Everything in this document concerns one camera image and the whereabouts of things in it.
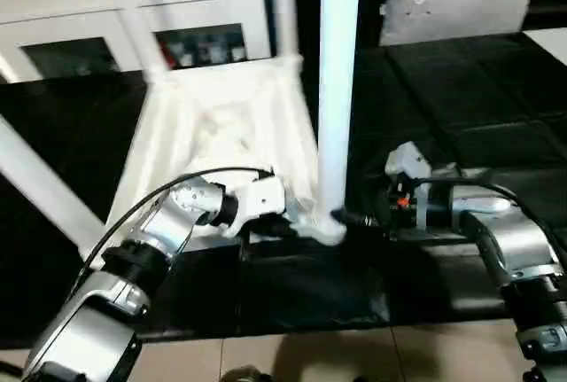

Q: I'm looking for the white plastic table leg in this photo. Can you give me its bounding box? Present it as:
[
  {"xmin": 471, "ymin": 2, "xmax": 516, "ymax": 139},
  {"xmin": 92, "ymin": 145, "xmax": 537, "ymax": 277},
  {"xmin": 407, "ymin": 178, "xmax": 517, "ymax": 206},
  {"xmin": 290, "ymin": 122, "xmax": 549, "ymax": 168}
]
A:
[
  {"xmin": 0, "ymin": 116, "xmax": 105, "ymax": 246},
  {"xmin": 102, "ymin": 0, "xmax": 171, "ymax": 87},
  {"xmin": 266, "ymin": 0, "xmax": 303, "ymax": 69},
  {"xmin": 315, "ymin": 0, "xmax": 362, "ymax": 225}
]

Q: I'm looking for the white plastic table top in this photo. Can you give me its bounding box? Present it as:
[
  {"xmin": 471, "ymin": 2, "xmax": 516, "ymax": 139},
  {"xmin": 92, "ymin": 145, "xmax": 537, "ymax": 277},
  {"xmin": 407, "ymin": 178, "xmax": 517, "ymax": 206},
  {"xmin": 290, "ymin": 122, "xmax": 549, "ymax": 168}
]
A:
[{"xmin": 84, "ymin": 54, "xmax": 348, "ymax": 255}]

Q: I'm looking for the grey cushion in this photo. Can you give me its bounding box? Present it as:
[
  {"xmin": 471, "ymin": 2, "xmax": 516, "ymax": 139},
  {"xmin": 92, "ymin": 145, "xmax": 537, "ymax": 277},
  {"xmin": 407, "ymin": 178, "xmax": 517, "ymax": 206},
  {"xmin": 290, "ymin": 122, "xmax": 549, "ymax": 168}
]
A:
[{"xmin": 379, "ymin": 0, "xmax": 532, "ymax": 48}]

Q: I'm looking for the white glass-door cabinet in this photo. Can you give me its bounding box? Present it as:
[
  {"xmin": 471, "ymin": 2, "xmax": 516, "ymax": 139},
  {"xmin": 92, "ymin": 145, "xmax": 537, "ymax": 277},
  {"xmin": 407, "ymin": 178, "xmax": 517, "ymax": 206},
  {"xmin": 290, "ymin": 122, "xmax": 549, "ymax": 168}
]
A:
[{"xmin": 0, "ymin": 0, "xmax": 272, "ymax": 82}]

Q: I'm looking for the black work mat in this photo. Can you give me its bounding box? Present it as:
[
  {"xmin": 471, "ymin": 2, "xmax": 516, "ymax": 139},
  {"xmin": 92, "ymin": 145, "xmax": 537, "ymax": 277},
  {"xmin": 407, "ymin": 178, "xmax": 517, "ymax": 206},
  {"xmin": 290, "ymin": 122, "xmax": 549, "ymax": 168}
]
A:
[{"xmin": 0, "ymin": 32, "xmax": 567, "ymax": 347}]

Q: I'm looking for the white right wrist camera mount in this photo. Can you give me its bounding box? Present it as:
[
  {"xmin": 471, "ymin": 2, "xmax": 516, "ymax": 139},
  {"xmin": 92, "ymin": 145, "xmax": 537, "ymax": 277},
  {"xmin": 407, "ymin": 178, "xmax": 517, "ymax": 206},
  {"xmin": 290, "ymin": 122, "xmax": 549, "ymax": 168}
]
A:
[{"xmin": 385, "ymin": 141, "xmax": 435, "ymax": 225}]

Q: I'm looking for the white flat panel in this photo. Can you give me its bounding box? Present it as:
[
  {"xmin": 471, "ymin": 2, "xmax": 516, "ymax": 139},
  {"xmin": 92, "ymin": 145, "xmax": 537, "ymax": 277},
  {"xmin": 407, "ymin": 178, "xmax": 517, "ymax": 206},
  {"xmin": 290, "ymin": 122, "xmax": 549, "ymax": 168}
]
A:
[{"xmin": 523, "ymin": 27, "xmax": 567, "ymax": 64}]

